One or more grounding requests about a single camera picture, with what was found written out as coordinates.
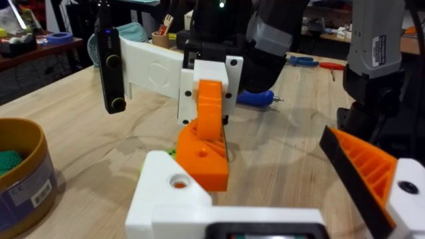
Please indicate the bare white left gripper left finger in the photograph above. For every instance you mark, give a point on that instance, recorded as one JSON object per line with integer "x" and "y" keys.
{"x": 156, "y": 189}

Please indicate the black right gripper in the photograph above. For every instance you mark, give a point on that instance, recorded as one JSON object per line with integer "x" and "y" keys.
{"x": 209, "y": 26}

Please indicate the white orange left gripper right finger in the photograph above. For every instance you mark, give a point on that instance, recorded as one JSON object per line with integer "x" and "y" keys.
{"x": 372, "y": 169}

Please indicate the orange ribbed wedge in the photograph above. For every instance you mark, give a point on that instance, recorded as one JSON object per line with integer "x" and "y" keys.
{"x": 202, "y": 166}

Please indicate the blue electric screwdriver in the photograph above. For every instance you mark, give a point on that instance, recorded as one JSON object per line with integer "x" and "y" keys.
{"x": 254, "y": 98}

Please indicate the wooden cup with fork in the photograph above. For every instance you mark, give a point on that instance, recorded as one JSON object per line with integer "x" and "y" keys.
{"x": 161, "y": 39}

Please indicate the teal soft pouch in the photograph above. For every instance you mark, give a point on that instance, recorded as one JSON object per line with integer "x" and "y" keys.
{"x": 134, "y": 32}

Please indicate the yellow tub with green toy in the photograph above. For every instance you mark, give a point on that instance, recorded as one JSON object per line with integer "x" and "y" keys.
{"x": 23, "y": 192}

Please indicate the blue tape roll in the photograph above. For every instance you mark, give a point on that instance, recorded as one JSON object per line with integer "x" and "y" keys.
{"x": 59, "y": 38}

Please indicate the brown side table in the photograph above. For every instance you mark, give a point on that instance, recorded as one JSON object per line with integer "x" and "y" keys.
{"x": 40, "y": 53}

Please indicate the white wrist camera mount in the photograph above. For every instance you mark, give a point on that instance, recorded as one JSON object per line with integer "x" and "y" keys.
{"x": 152, "y": 66}

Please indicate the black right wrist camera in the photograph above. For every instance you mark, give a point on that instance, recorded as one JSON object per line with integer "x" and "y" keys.
{"x": 110, "y": 66}

